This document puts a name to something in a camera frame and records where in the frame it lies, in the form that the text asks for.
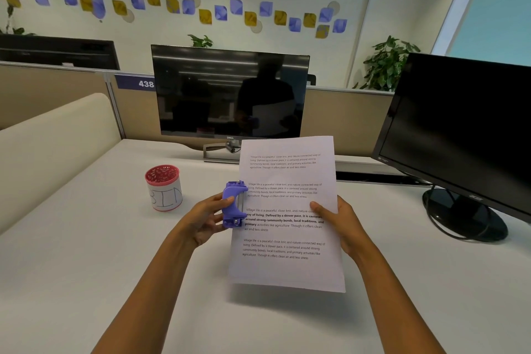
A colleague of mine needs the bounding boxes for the row of blue yellow wall decals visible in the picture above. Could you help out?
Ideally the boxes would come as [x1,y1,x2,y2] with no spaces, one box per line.
[0,0,349,39]

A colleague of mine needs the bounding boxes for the thin green plant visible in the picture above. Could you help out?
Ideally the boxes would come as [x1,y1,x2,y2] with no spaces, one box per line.
[0,4,36,37]

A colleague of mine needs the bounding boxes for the cream curved side divider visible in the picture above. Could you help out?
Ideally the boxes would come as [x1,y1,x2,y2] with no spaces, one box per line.
[0,93,123,236]

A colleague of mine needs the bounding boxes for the beige desk partition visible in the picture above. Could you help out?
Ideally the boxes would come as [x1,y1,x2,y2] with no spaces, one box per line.
[0,61,395,156]

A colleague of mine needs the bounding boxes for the large green potted plant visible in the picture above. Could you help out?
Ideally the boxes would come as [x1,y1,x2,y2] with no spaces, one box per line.
[353,35,421,92]

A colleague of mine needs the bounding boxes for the black monitor behind partition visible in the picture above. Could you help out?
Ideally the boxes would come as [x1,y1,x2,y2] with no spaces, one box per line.
[0,33,121,71]

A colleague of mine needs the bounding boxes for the black monitor with silver stand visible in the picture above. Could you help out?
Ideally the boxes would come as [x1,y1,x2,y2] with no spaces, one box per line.
[150,44,310,164]

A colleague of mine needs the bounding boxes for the person's left hand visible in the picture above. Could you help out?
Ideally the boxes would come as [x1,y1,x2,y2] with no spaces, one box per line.
[182,193,236,248]

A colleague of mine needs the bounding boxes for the purple partition label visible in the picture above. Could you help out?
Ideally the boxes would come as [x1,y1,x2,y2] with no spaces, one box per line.
[114,74,155,90]

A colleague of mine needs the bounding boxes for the person's right hand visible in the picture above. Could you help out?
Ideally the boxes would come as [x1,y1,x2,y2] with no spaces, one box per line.
[309,195,368,261]

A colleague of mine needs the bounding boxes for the person's left forearm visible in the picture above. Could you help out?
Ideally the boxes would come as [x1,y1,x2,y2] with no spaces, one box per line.
[90,223,200,354]

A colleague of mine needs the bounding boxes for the white cup with red rim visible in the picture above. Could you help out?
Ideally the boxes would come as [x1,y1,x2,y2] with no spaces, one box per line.
[145,165,183,212]

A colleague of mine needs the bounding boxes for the white printed paper sheet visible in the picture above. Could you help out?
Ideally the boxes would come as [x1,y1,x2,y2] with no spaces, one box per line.
[227,136,347,294]

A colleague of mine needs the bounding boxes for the window with white frame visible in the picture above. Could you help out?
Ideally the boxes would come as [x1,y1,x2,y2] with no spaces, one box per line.
[431,0,531,68]

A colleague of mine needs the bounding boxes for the person's right forearm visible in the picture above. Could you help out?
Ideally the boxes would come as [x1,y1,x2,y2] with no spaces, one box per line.
[341,238,448,354]

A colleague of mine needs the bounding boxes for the purple hole punch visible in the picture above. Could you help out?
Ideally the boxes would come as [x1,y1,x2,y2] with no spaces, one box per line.
[221,180,249,229]

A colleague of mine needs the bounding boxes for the black monitor with round base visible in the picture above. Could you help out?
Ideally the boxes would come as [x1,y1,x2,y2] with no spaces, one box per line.
[371,53,531,243]

